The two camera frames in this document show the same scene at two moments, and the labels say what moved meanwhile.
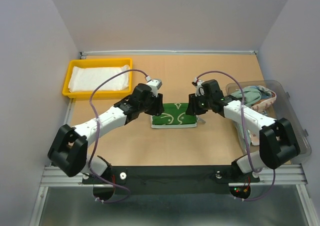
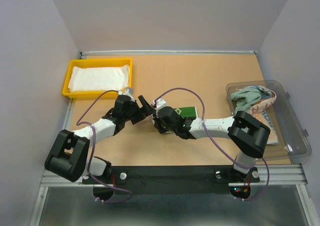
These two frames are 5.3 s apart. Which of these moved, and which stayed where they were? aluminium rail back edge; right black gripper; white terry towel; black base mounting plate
Moved: right black gripper
Stayed: black base mounting plate; white terry towel; aluminium rail back edge
